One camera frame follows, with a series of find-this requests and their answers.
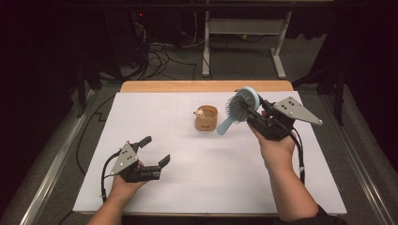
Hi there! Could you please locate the black computer tower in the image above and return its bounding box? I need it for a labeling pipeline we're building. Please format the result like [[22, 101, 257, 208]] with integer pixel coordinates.
[[103, 10, 148, 69]]

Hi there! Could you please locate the wooden table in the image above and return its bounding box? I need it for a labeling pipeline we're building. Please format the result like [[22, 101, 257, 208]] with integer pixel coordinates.
[[80, 80, 340, 219]]

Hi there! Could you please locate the light blue hairbrush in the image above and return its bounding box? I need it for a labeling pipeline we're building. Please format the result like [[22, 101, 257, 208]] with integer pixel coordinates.
[[216, 85, 261, 137]]

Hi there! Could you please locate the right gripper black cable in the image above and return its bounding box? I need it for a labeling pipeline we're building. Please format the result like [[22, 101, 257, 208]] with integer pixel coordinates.
[[288, 127, 307, 186]]

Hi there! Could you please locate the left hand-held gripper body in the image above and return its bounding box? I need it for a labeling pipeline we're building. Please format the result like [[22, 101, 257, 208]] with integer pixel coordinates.
[[109, 141, 162, 184]]

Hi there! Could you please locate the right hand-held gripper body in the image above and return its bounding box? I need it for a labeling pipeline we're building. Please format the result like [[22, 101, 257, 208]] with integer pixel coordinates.
[[246, 96, 324, 142]]

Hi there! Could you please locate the black stand leg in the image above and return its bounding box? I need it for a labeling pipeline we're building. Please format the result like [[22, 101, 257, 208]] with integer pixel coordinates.
[[75, 60, 103, 119], [292, 61, 345, 127]]

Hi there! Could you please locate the black floor cable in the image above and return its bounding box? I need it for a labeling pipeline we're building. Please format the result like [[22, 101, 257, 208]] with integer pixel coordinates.
[[75, 95, 117, 176]]

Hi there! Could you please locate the white board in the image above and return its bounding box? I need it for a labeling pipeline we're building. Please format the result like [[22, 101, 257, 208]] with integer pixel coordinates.
[[72, 90, 348, 217]]

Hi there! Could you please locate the metal floor rail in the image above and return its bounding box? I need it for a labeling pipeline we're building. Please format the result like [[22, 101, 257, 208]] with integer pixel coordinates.
[[18, 88, 97, 225], [318, 93, 396, 225]]

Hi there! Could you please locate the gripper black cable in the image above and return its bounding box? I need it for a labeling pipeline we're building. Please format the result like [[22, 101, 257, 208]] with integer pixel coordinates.
[[99, 151, 122, 204], [288, 127, 307, 186]]

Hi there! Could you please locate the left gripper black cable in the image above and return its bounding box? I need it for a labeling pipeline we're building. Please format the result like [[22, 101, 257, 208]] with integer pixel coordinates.
[[99, 151, 122, 204]]

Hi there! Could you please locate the person's left hand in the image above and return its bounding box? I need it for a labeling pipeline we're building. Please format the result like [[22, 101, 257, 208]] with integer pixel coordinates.
[[107, 160, 148, 204]]

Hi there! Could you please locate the bundle of floor cables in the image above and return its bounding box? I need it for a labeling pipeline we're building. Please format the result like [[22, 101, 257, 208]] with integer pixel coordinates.
[[130, 18, 199, 82]]

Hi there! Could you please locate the person's right hand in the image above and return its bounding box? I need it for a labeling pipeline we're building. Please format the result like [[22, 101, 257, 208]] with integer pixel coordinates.
[[248, 121, 297, 173]]

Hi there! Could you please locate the white metal stand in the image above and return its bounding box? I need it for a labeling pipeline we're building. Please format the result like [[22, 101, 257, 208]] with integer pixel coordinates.
[[201, 10, 293, 80]]

